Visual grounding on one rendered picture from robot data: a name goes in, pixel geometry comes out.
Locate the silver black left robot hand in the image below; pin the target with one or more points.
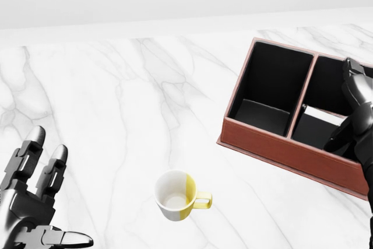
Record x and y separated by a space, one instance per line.
20 202

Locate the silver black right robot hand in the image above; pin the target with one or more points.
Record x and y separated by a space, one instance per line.
361 126

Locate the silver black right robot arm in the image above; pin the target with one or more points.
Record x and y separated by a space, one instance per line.
370 202

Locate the white book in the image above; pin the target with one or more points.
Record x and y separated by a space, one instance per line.
320 114

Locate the red-brown desk caddy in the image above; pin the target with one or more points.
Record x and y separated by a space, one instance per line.
262 147

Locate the white and yellow mug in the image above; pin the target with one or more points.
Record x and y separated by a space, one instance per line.
175 193

